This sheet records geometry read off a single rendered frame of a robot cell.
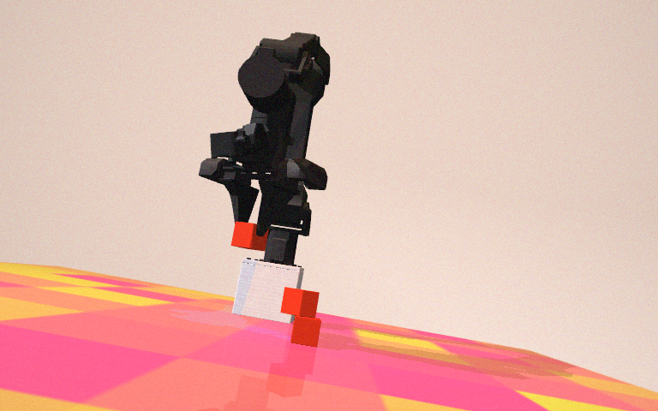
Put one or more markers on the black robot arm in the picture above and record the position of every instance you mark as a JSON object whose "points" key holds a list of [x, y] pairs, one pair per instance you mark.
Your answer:
{"points": [[283, 82]]}

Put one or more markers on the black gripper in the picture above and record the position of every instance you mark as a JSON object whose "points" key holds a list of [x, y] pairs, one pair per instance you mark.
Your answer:
{"points": [[277, 188]]}

